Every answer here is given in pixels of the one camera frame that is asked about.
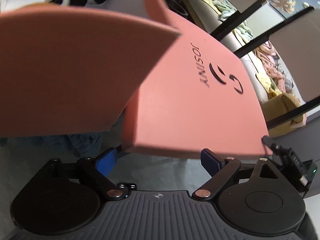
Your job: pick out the yellow blanket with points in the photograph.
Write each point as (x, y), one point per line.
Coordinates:
(280, 105)

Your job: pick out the green cloth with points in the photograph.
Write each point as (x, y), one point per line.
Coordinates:
(226, 8)

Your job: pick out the framed wall picture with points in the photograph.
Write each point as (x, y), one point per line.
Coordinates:
(287, 2)

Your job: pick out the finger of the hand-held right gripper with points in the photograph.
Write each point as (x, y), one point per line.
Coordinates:
(271, 143)

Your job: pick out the pink box lid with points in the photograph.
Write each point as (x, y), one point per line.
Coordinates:
(200, 100)

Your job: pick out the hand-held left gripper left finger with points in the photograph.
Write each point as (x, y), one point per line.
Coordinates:
(107, 158)

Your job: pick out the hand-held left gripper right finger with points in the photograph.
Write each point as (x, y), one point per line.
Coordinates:
(210, 162)

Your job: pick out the pink cardboard box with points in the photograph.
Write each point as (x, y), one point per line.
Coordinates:
(75, 70)

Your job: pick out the black round bin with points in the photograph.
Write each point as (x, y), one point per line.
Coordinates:
(178, 7)

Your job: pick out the black framed chair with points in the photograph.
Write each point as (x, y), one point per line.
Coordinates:
(300, 55)

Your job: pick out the beige sofa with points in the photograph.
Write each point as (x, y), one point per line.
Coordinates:
(252, 62)

